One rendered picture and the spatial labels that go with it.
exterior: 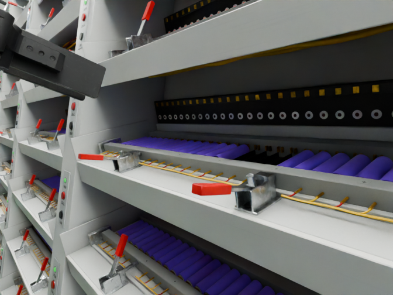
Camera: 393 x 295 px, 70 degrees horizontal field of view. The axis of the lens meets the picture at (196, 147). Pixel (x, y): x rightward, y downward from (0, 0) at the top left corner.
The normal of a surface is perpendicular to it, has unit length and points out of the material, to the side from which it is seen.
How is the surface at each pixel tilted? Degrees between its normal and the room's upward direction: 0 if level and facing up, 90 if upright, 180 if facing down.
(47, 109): 90
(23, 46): 92
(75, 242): 90
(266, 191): 90
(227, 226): 110
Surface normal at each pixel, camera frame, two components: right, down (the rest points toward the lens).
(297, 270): -0.74, 0.26
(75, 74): 0.62, 0.08
